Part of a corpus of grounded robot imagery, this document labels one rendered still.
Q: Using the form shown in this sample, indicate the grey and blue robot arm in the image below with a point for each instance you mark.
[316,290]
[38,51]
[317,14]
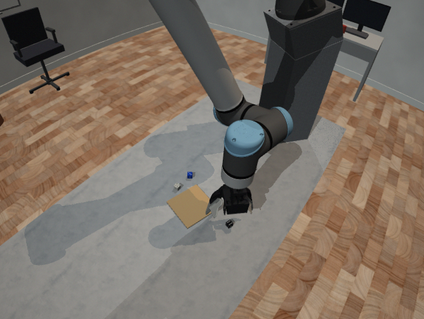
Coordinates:
[252,130]

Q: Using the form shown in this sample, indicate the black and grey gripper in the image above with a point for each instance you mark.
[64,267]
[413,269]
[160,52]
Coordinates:
[237,206]

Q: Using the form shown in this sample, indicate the orange flat mat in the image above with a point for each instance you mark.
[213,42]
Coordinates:
[190,206]

